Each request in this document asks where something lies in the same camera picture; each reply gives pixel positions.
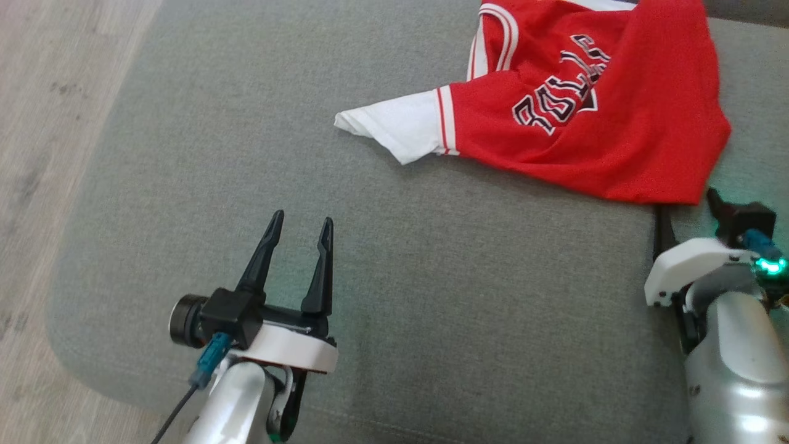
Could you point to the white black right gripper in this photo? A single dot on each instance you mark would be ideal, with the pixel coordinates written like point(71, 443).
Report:
point(684, 262)

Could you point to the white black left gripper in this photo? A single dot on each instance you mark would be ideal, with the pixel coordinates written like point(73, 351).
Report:
point(290, 348)

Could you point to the red jersey with white sleeves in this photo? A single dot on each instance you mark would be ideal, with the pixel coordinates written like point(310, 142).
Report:
point(647, 142)

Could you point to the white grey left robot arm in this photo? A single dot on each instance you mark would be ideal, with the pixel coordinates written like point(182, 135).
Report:
point(237, 407)

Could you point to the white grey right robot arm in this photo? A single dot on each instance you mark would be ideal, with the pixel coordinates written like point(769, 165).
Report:
point(733, 370)

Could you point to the grey fabric sofa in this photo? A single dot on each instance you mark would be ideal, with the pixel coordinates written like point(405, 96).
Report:
point(400, 246)

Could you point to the grey and yellow sofa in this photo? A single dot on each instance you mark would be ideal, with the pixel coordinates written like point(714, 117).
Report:
point(752, 7)

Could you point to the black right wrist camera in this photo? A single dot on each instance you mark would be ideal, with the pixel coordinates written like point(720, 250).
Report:
point(749, 219)

